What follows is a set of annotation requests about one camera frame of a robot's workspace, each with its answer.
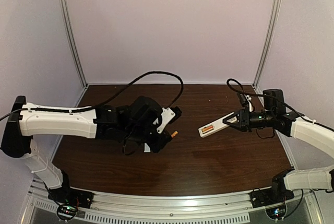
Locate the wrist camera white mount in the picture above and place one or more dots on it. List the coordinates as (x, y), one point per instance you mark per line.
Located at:
(167, 116)
(246, 101)

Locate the aluminium frame post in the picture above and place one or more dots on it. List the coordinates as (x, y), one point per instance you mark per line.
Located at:
(273, 18)
(72, 43)

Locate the round circuit board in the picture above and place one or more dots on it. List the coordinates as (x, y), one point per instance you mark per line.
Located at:
(276, 212)
(66, 212)

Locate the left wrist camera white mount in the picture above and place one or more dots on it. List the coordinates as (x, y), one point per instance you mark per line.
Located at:
(167, 116)

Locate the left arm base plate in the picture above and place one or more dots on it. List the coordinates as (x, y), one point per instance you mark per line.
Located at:
(71, 196)

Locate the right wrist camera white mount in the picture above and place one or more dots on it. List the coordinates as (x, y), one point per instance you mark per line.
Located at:
(246, 101)

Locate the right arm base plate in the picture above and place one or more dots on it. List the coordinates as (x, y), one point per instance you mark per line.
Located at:
(266, 197)

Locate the white battery cover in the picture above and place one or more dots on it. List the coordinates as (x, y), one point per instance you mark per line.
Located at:
(146, 148)

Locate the right round circuit board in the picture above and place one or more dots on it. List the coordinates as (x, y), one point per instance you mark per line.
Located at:
(276, 212)

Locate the white remote control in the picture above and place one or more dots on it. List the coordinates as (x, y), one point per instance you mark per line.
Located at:
(218, 126)

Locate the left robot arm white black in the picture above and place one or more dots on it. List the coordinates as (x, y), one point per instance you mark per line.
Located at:
(142, 122)

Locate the left round circuit board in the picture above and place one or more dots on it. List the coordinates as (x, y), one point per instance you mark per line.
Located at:
(66, 212)

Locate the right aluminium frame post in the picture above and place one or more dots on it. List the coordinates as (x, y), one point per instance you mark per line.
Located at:
(273, 18)

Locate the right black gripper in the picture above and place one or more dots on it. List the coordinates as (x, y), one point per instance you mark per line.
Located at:
(243, 120)

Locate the left aluminium frame post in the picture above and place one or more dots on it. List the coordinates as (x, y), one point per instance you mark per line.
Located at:
(72, 43)

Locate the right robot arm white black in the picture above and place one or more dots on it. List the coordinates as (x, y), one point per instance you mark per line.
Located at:
(291, 124)

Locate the orange battery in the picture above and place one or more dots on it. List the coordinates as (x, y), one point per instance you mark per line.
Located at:
(207, 129)
(174, 134)

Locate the front aluminium rail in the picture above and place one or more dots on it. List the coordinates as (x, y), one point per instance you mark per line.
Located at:
(221, 208)

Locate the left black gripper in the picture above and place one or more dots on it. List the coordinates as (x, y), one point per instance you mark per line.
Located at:
(165, 139)

